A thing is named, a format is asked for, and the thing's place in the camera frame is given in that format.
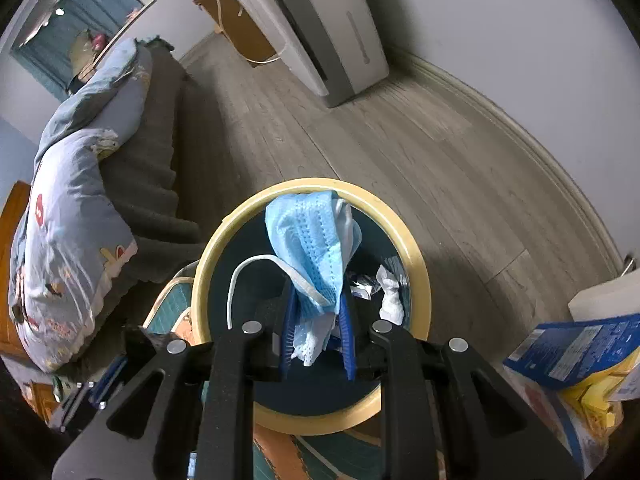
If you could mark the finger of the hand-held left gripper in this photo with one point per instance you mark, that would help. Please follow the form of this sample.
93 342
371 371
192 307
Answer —
111 375

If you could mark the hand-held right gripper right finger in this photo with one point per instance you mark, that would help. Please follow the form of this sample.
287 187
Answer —
348 345

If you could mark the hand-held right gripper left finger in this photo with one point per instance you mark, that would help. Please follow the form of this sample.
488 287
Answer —
289 332

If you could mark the blue face mask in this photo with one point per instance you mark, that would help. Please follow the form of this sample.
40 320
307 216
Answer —
305 240

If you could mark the yellow rimmed trash bin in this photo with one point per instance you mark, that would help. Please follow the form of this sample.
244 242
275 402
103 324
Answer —
205 280

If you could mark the small clear wrapper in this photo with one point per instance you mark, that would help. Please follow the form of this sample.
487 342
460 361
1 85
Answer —
362 287

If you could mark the white crumpled tissue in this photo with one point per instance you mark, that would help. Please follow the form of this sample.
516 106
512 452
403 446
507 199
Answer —
391 300

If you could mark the teal and orange rug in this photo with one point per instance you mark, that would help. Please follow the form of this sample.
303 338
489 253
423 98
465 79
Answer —
170 305

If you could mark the orange wooden cabinet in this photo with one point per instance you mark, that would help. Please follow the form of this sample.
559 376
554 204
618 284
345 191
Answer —
11 215

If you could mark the dark grey sofa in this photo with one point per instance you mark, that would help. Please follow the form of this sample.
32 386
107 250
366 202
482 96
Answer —
145 160

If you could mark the blue printed box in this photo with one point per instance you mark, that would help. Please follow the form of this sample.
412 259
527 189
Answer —
575 345

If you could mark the yellow plastic bag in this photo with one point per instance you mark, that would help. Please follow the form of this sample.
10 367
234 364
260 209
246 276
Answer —
595 392

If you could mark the white box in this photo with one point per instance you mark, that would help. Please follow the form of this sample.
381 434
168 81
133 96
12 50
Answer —
605 300

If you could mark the white standing air conditioner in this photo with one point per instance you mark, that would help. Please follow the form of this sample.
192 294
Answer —
320 25

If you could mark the brown cardboard box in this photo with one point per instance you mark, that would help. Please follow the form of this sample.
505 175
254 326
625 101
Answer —
240 25

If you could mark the teal curtain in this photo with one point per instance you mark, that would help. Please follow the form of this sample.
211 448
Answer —
85 5

